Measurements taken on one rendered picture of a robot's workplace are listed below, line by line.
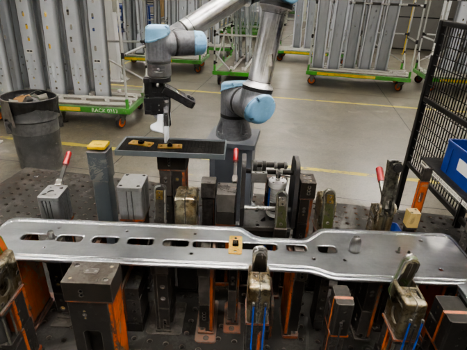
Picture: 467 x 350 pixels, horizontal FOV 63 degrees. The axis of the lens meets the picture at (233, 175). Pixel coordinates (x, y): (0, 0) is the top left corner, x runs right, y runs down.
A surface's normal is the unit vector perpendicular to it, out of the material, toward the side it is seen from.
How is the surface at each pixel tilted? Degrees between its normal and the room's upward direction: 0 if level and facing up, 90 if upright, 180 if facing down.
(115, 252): 0
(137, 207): 90
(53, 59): 85
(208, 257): 0
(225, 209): 90
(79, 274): 0
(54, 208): 90
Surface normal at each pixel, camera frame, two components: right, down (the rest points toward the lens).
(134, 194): -0.03, 0.44
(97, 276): 0.04, -0.90
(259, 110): 0.48, 0.51
